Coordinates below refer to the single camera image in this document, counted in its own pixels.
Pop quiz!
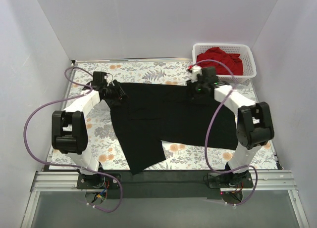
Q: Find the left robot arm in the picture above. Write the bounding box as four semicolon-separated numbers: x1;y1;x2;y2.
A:
52;71;127;188

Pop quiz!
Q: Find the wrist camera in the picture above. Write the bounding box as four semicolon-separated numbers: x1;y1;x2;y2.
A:
188;65;202;83
105;73;114;85

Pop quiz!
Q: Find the aluminium table frame rail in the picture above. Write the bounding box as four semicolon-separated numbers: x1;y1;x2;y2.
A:
21;56;309;228

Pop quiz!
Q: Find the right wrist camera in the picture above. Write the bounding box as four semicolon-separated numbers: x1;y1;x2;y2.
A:
188;65;202;83

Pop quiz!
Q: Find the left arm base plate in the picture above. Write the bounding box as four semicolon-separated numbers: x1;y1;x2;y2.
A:
76;174;119;189

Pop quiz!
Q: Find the red t-shirt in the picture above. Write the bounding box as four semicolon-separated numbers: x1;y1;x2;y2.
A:
196;47;243;76

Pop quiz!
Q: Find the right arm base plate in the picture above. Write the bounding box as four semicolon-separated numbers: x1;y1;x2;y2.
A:
203;171;254;188

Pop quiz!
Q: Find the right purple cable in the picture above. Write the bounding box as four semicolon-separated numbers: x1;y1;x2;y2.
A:
190;59;258;206

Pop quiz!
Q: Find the floral table mat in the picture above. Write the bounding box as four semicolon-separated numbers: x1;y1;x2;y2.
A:
47;61;277;170

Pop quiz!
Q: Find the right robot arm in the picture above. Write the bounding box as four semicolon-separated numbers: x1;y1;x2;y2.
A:
186;65;274;187

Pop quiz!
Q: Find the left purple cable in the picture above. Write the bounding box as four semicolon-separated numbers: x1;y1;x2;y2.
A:
23;66;124;213

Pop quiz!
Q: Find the black t-shirt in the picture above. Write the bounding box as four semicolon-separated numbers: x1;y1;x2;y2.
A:
110;83;238;175

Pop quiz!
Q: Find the white plastic basket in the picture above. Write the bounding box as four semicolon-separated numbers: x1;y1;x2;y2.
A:
192;43;257;83

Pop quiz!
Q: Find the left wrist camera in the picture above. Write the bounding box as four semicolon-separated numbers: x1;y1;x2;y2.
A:
105;73;114;85

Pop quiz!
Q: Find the purple cable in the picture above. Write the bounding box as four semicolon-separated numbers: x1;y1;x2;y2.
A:
190;59;258;206
23;66;124;213

